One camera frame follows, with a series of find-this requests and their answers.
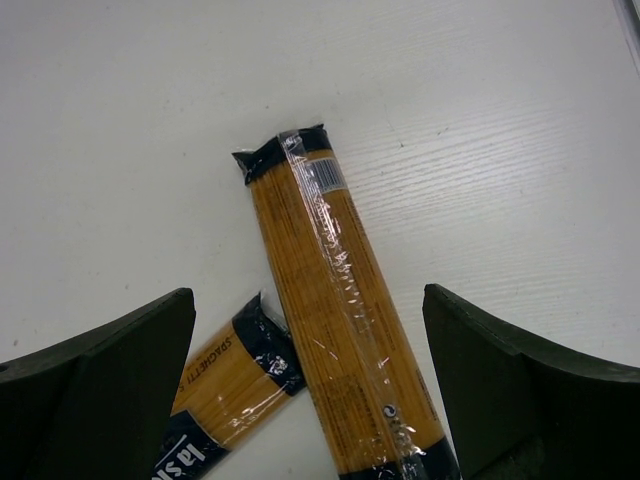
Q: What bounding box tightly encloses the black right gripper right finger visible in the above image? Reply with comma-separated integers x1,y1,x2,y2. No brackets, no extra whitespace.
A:
422,284,639,479

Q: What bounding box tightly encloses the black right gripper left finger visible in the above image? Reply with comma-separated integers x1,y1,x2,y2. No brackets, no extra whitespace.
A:
1,287,196,479

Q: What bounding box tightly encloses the navy label spaghetti bag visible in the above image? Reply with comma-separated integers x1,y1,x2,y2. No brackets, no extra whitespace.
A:
152,294,305,479

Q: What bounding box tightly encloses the clear navy-end spaghetti bag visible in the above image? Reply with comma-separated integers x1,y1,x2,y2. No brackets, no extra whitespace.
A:
234,125,460,479

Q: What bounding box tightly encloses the aluminium frame rail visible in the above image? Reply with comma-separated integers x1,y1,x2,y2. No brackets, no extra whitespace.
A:
614,0,639,64

